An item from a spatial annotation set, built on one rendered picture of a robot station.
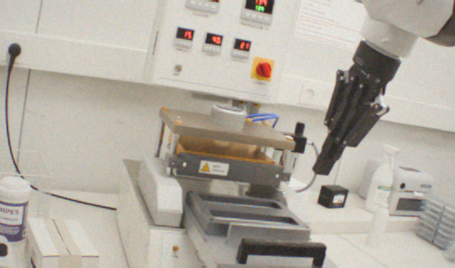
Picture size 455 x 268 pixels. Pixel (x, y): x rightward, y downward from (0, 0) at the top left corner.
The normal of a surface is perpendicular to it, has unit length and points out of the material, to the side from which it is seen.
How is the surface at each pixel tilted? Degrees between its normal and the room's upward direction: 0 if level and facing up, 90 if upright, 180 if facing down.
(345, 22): 90
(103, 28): 90
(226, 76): 90
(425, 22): 129
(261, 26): 90
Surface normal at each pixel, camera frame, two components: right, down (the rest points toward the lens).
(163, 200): 0.33, -0.58
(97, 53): 0.43, 0.25
